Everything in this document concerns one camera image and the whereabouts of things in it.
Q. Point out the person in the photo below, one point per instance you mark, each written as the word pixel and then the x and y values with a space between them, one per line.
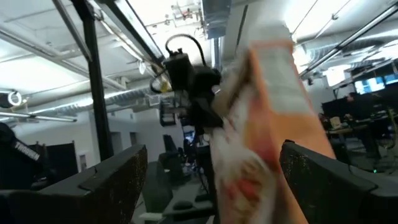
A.
pixel 360 109

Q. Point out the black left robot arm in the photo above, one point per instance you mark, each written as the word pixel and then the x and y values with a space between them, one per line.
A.
pixel 18 155

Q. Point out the computer monitor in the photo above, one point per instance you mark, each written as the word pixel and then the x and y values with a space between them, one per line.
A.
pixel 373 83

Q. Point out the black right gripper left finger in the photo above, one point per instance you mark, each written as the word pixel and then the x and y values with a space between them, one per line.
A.
pixel 93 193

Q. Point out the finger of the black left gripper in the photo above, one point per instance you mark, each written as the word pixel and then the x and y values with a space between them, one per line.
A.
pixel 208 115

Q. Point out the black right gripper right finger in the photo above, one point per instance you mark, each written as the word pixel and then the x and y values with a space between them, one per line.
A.
pixel 335 193

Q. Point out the silver ventilation duct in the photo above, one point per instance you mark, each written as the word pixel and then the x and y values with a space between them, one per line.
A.
pixel 216 18

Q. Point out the pumpkin cereal box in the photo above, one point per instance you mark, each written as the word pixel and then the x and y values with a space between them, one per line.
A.
pixel 273 124

